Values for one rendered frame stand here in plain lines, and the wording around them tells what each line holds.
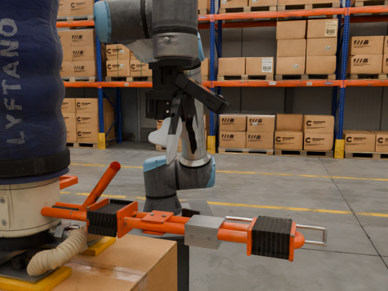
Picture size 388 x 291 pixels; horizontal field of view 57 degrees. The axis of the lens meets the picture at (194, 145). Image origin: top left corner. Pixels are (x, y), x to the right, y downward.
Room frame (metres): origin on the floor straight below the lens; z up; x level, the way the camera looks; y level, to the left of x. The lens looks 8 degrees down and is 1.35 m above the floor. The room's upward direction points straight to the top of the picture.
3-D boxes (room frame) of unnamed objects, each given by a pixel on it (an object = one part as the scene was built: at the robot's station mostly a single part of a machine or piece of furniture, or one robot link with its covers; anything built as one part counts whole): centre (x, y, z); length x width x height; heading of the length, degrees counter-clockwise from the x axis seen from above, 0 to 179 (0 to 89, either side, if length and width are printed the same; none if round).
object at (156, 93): (0.73, 0.04, 1.35); 0.09 x 0.08 x 0.12; 72
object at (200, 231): (0.70, -0.02, 1.07); 0.07 x 0.07 x 0.04; 71
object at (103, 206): (0.76, 0.18, 1.07); 0.10 x 0.08 x 0.06; 161
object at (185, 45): (0.73, 0.04, 1.43); 0.10 x 0.09 x 0.05; 162
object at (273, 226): (0.65, -0.15, 1.07); 0.08 x 0.07 x 0.05; 71
